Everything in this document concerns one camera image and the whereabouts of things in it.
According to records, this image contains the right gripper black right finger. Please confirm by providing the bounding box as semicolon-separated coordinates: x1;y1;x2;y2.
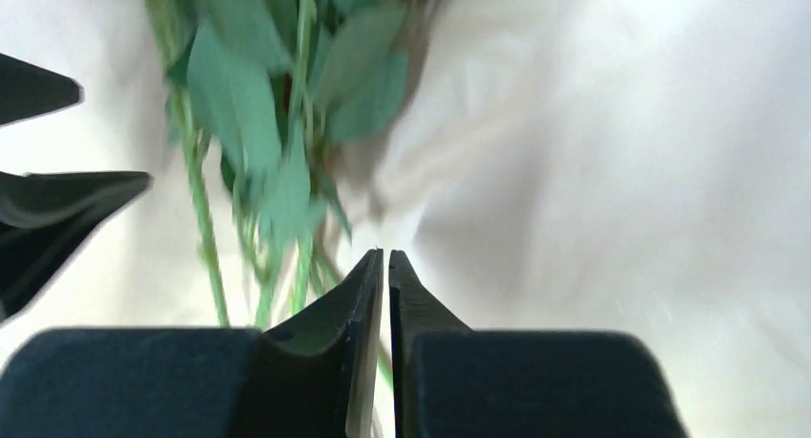
388;251;687;438

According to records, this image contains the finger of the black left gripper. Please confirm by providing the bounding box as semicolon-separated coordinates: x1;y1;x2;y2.
1;54;83;125
1;171;151;320

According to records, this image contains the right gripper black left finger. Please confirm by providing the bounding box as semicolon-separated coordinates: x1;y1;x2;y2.
1;250;384;437

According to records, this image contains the fake rose stem two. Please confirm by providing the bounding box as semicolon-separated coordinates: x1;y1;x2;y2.
143;0;230;327

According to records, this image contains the fake rose stem three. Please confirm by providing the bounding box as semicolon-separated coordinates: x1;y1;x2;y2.
186;0;326;329

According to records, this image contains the wrapping paper sheet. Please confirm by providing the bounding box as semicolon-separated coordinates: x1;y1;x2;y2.
1;0;810;437

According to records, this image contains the fake rose stem one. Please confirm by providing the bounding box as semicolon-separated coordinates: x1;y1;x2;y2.
309;0;420;260

